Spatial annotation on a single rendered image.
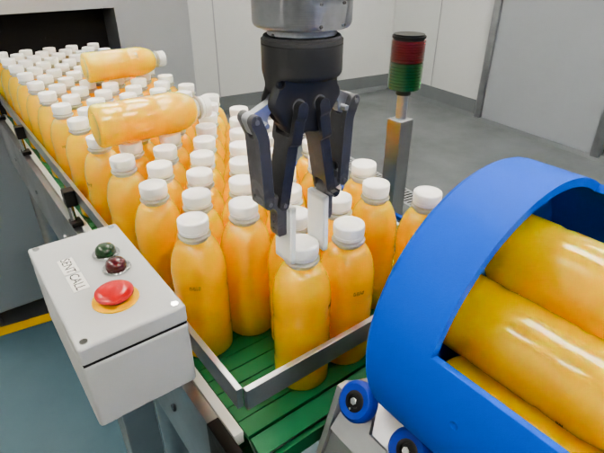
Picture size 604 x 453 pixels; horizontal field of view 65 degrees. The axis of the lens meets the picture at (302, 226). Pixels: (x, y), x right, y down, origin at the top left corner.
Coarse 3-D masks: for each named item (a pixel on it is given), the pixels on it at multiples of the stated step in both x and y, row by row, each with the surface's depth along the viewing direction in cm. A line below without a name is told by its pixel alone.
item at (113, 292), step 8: (112, 280) 47; (120, 280) 47; (104, 288) 46; (112, 288) 46; (120, 288) 46; (128, 288) 46; (96, 296) 45; (104, 296) 45; (112, 296) 45; (120, 296) 45; (128, 296) 45; (104, 304) 44; (112, 304) 44
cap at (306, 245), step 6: (300, 234) 55; (306, 234) 55; (300, 240) 54; (306, 240) 54; (312, 240) 54; (300, 246) 53; (306, 246) 53; (312, 246) 53; (318, 246) 54; (300, 252) 52; (306, 252) 52; (312, 252) 53; (318, 252) 54; (300, 258) 53; (306, 258) 53; (312, 258) 53
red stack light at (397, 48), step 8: (392, 40) 88; (424, 40) 87; (392, 48) 88; (400, 48) 87; (408, 48) 86; (416, 48) 86; (424, 48) 88; (392, 56) 89; (400, 56) 87; (408, 56) 87; (416, 56) 87; (408, 64) 88
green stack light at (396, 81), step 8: (392, 64) 89; (400, 64) 88; (416, 64) 88; (392, 72) 90; (400, 72) 89; (408, 72) 88; (416, 72) 89; (392, 80) 90; (400, 80) 89; (408, 80) 89; (416, 80) 89; (392, 88) 91; (400, 88) 90; (408, 88) 90; (416, 88) 90
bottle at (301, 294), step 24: (288, 264) 54; (312, 264) 54; (288, 288) 54; (312, 288) 54; (288, 312) 55; (312, 312) 55; (288, 336) 57; (312, 336) 57; (288, 360) 59; (312, 384) 61
